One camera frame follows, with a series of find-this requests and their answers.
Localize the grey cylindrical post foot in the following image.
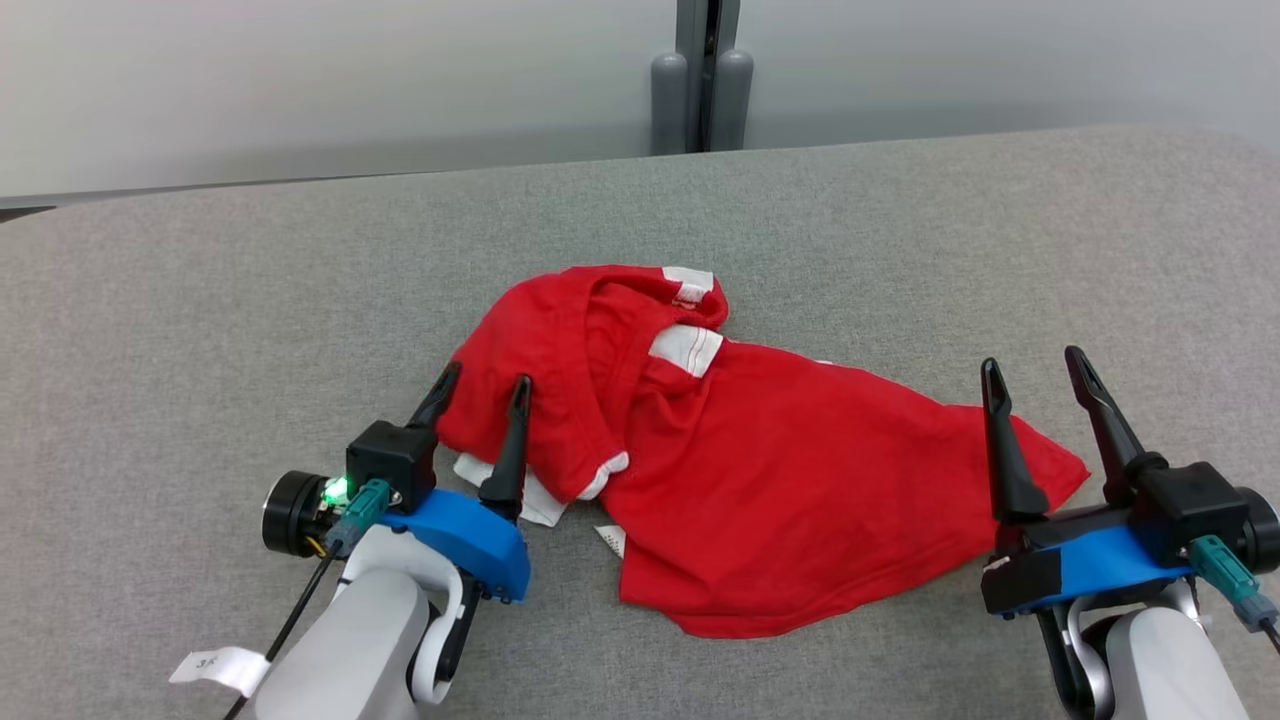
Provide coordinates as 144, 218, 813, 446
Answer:
712, 50, 754, 151

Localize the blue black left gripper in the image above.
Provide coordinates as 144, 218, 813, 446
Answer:
262, 362, 534, 604

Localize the grey metal partition post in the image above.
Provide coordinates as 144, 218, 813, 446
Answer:
676, 0, 743, 153

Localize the grey wall post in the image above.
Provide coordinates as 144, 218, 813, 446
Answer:
651, 52, 690, 156

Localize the white paper label tag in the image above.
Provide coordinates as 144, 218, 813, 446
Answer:
168, 647, 271, 698

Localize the red white-sleeved t-shirt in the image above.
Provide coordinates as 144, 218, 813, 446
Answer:
452, 335, 1091, 639

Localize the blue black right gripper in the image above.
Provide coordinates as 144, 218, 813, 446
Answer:
980, 345, 1280, 616

